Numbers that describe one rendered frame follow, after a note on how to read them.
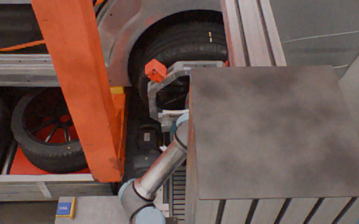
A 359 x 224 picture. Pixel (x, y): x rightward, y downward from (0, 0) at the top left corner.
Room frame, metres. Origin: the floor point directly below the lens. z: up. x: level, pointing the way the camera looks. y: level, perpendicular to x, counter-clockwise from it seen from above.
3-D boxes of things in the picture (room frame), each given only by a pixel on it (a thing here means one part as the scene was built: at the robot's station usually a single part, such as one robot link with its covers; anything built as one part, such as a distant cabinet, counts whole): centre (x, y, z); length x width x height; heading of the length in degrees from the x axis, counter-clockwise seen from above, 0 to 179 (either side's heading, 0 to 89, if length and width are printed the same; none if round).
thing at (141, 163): (1.41, 0.21, 0.26); 0.42 x 0.18 x 0.35; 1
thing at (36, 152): (1.56, 0.76, 0.39); 0.66 x 0.66 x 0.24
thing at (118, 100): (1.46, 0.41, 0.69); 0.52 x 0.17 x 0.35; 1
